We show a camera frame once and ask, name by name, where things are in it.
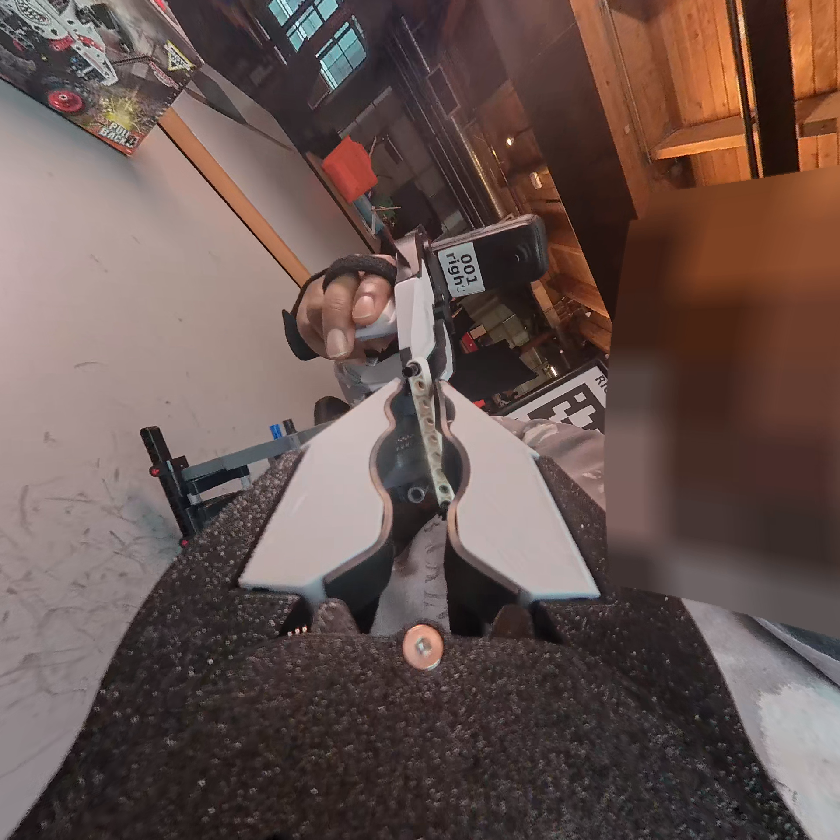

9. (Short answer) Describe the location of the white perforated toy beam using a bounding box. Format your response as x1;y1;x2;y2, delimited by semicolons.
406;357;455;521

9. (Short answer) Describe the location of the toy truck set box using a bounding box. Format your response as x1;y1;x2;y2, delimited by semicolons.
0;0;206;157

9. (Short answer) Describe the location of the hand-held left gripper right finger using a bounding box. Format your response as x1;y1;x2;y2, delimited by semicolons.
438;382;601;601

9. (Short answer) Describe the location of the wooden board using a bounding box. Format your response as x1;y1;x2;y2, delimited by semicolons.
156;107;313;287

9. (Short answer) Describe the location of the person's right forearm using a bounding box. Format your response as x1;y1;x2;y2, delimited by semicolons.
333;357;403;411

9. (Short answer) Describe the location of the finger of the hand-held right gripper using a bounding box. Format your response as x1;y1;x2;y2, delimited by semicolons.
394;280;438;376
430;314;456;383

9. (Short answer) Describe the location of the black white marker board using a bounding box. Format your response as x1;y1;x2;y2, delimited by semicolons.
504;357;608;435

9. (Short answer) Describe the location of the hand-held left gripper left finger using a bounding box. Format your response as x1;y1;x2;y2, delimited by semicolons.
238;379;404;599

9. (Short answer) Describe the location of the grey toy chassis assembly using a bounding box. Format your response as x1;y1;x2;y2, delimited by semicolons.
140;416;460;549

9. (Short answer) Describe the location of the person's right hand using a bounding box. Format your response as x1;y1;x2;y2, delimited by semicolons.
295;266;396;361

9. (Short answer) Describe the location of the paned window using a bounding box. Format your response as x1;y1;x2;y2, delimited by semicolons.
264;0;370;93

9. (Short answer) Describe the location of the orange box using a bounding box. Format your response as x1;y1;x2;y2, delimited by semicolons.
320;136;380;199

